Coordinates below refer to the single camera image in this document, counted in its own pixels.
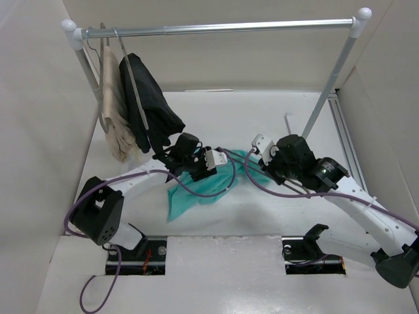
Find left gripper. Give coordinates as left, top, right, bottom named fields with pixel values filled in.
left=183, top=148, right=216, bottom=180

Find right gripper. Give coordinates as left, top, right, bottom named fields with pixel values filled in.
left=259, top=147, right=301, bottom=185

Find metal clothes hanger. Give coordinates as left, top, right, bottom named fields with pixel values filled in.
left=223, top=148, right=309, bottom=194

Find teal t shirt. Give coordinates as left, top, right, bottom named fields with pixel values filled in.
left=166, top=148, right=263, bottom=223

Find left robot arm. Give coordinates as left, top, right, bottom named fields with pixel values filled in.
left=68, top=133, right=227, bottom=260

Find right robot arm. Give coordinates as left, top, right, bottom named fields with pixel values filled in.
left=252, top=134, right=418, bottom=288

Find metal hanger with beige garment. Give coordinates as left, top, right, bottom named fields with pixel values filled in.
left=86, top=27, right=109, bottom=134

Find black hanging garment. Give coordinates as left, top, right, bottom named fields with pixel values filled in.
left=119, top=53, right=185, bottom=153

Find beige hanging garment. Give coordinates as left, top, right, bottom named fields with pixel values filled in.
left=103, top=46, right=139, bottom=163

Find white and chrome clothes rack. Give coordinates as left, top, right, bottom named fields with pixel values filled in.
left=60, top=7, right=373, bottom=138

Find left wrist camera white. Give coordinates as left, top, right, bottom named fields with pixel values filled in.
left=204, top=149, right=228, bottom=171

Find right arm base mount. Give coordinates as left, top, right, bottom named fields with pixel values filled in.
left=282, top=224, right=346, bottom=275

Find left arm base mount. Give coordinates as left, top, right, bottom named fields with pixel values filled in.
left=119, top=237, right=168, bottom=276

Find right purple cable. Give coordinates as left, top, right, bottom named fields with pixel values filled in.
left=244, top=147, right=419, bottom=277

